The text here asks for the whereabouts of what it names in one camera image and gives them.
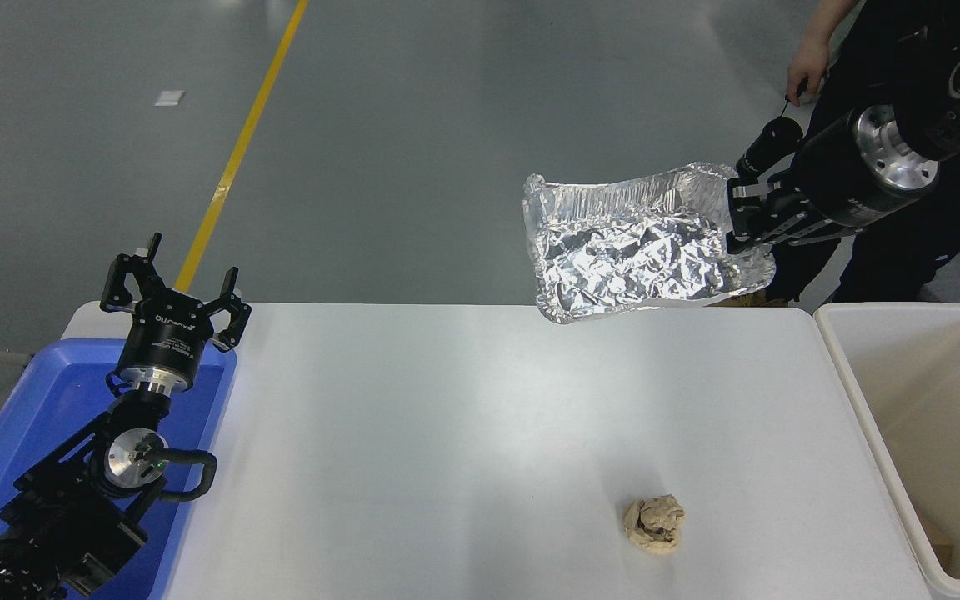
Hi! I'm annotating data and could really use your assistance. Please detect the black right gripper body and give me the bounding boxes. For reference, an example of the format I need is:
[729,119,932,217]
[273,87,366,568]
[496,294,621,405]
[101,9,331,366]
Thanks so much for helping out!
[788,108,939,229]

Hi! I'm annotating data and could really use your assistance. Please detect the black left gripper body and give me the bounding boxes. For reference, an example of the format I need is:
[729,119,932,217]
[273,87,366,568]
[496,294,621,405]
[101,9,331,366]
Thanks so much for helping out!
[116,292,215,387]

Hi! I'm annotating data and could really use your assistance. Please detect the black cylinder device with strap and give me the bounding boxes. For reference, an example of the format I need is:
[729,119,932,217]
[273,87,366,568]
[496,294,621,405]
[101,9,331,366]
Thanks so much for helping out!
[736,79,808,178]

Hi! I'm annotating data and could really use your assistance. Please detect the silver foil tray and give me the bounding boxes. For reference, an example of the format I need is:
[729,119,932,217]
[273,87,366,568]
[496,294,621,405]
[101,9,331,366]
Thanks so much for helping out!
[523,162,778,324]

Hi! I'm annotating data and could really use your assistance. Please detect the person's hand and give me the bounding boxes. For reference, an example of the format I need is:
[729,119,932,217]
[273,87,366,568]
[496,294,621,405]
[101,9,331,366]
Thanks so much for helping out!
[787,37,831,107]

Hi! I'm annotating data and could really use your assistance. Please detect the person's tan shoe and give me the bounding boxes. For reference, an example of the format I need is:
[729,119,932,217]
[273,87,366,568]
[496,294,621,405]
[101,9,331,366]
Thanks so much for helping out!
[712,287,789,308]

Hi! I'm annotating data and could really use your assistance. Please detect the person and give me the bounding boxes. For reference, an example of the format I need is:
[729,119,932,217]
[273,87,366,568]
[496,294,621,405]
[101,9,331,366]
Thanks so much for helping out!
[767,0,960,303]

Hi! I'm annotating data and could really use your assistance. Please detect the blue plastic tray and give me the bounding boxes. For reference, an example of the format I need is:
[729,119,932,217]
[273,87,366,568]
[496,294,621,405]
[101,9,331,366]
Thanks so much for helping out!
[0,337,238,600]

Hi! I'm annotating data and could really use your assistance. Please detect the large pale plastic bin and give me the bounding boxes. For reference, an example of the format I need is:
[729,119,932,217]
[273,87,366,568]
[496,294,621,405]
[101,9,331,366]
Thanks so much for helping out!
[813,302,960,600]

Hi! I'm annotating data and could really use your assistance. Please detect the crumpled tan paper ball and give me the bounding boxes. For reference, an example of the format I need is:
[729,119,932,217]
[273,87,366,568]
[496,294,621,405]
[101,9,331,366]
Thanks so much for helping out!
[621,495,688,555]

